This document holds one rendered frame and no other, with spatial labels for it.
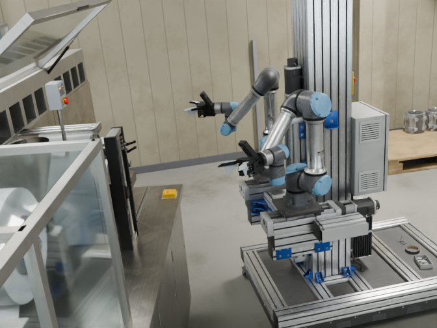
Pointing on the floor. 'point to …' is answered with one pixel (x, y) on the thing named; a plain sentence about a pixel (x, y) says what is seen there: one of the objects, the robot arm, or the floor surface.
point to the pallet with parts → (413, 142)
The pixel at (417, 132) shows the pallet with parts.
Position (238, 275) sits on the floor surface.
